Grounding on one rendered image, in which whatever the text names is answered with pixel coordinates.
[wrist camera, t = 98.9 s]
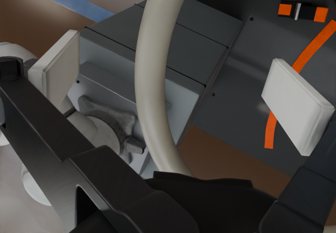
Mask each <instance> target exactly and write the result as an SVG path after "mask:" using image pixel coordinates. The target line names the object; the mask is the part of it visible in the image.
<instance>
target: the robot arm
mask: <svg viewBox="0 0 336 233"><path fill-rule="evenodd" d="M79 73H80V32H78V30H72V29H70V30H69V31H67V32H66V33H65V34H64V35H63V36H62V37H61V38H60V39H59V40H58V41H57V42H56V43H55V44H54V45H53V46H52V47H51V48H50V49H49V50H48V51H47V52H46V53H45V54H44V55H43V56H42V57H41V58H40V59H38V58H37V57H36V56H35V55H34V54H32V53H31V52H30V51H28V50H27V49H25V48H24V47H22V46H20V45H18V44H14V43H9V42H0V146H5V145H8V144H10V145H11V146H12V148H13V149H14V151H15V152H16V154H17V155H18V157H19V158H20V160H21V161H22V164H21V180H22V182H23V185H24V188H25V190H26V191H27V193H28V194H29V195H30V196H31V197H32V198H33V199H35V200H36V201H37V202H39V203H41V204H43V205H47V206H52V207H53V208H54V210H55V211H56V213H57V214H58V216H59V217H60V219H61V221H62V223H63V226H64V229H65V233H323V232H324V226H325V224H326V221H327V219H328V217H329V214H330V212H331V209H332V207H333V204H334V202H335V199H336V108H334V106H333V105H332V104H331V103H329V102H328V101H327V100H326V99H325V98H324V97H323V96H322V95H321V94H320V93H319V92H318V91H317V90H315V89H314V88H313V87H312V86H311V85H310V84H309V83H308V82H307V81H306V80H305V79H304V78H303V77H301V76H300V75H299V74H298V73H297V72H296V71H295V70H294V69H293V68H292V67H291V66H290V65H289V64H287V63H286V62H285V61H284V60H283V59H280V58H275V59H273V61H272V64H271V67H270V70H269V73H268V76H267V79H266V82H265V85H264V88H263V91H262V94H261V96H262V98H263V99H264V101H265V102H266V104H267V105H268V107H269V108H270V110H271V111H272V113H273V114H274V116H275V117H276V119H277V120H278V122H279V123H280V125H281V126H282V127H283V129H284V130H285V132H286V133H287V135H288V136H289V138H290V139H291V141H292V142H293V144H294V145H295V147H296V148H297V150H298V151H299V153H300V154H301V155H302V156H309V157H308V159H307V160H306V162H305V163H304V165H303V166H302V165H300V167H299V168H298V170H297V171H296V173H295V174H294V175H293V177H292V178H291V180H290V181H289V183H288V184H287V186H286V187H285V189H284V190H283V192H282V193H281V195H280V196H279V197H278V198H276V197H274V196H272V195H271V194H269V193H267V192H265V191H263V190H260V189H257V188H254V186H253V184H252V181H251V180H246V179H236V178H220V179H209V180H202V179H198V178H195V177H191V176H187V175H184V174H180V173H174V172H164V171H154V172H153V178H147V179H143V178H142V177H141V176H140V175H139V174H137V173H136V172H135V171H134V170H133V169H132V168H131V167H130V166H129V164H130V163H131V162H132V157H131V153H135V154H140V155H141V154H143V153H144V150H145V149H146V145H145V144H144V143H142V142H140V141H139V140H137V139H136V138H134V137H133V134H134V127H135V124H136V122H137V120H138V117H137V115H136V114H135V113H133V112H126V111H122V110H119V109H117V108H114V107H111V106H108V105H106V104H103V103H100V102H97V101H95V100H92V99H91V98H89V97H88V96H86V95H82V96H80V97H79V98H78V100H77V101H78V106H79V111H78V110H76V108H75V107H74V105H73V104H72V102H71V100H70V98H69V97H68V95H67V93H68V91H69V90H70V88H71V86H72V85H73V83H74V81H75V80H76V78H77V76H78V75H79Z"/></svg>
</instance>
